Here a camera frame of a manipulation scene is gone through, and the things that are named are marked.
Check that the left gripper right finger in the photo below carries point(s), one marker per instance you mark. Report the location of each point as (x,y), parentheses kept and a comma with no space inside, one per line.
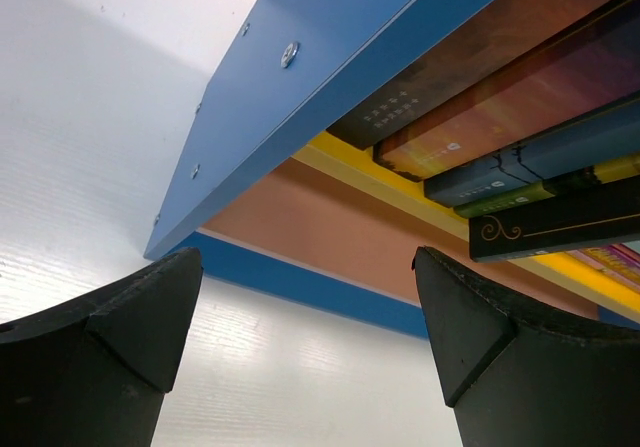
(518,372)

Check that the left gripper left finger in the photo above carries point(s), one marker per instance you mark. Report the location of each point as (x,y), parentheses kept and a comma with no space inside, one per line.
(94,370)

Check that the Three Days to See book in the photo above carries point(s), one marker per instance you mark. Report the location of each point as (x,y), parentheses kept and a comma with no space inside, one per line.
(598,216)

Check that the Animal Farm landscape book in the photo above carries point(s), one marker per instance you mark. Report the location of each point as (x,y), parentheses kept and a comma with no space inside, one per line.
(584,178)

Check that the A Tale of Two Cities book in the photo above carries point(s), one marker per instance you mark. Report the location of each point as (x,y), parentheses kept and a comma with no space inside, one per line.
(500,33)

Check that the Nineteen Eighty-Four blue book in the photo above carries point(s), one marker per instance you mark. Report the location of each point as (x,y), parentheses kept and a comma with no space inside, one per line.
(603,134)

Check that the Jane Eyre blue book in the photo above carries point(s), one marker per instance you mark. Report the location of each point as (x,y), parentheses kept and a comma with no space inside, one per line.
(552,84)

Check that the red book in stack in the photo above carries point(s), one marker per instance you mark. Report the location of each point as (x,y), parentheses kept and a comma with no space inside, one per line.
(617,261)

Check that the blue wooden bookshelf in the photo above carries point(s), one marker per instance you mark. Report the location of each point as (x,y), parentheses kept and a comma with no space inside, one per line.
(294,68)

